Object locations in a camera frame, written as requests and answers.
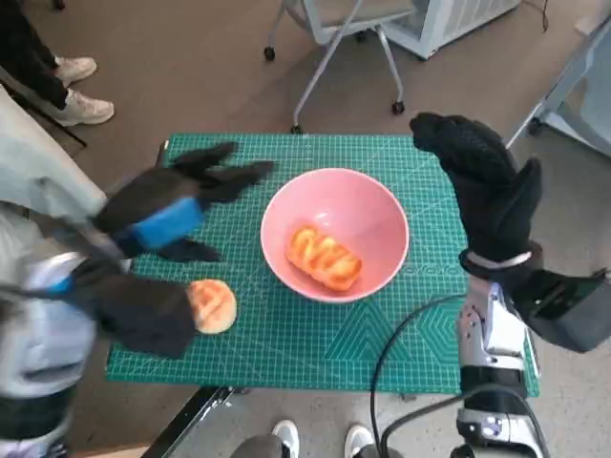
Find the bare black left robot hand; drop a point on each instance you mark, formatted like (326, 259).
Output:
(162, 200)

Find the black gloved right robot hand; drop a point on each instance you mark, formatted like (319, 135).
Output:
(496, 205)

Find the round scored toy bread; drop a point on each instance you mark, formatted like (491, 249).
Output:
(215, 305)

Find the pink bowl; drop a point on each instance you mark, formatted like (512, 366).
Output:
(334, 200)

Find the long striped toy bread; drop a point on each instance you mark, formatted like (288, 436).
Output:
(324, 257)

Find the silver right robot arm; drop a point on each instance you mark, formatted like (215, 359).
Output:
(491, 377)

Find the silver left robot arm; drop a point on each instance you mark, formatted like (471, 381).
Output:
(43, 343)

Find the black stand leg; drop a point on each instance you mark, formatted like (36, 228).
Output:
(76, 137)

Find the person in pale trousers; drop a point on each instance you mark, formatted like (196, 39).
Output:
(38, 167)

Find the white perforated cabinet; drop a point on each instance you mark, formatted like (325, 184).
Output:
(458, 19)

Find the green cutting mat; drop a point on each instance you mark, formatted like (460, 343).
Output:
(296, 343)

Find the pale cardboard sheet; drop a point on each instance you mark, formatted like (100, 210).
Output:
(589, 24)

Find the person in black trousers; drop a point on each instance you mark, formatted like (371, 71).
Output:
(24, 47)

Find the grey rolling chair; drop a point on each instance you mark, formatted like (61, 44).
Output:
(377, 7)

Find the dark grey knee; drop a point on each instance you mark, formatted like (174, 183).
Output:
(377, 452)
(258, 448)

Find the white shoe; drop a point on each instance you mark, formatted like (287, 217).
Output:
(358, 439)
(286, 436)

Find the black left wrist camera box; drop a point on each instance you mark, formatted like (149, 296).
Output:
(143, 315)

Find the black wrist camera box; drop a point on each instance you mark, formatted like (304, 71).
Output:
(568, 310)
(143, 315)

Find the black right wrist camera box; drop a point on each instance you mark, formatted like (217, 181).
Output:
(568, 310)

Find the black metal slide rail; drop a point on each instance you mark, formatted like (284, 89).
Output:
(191, 415)

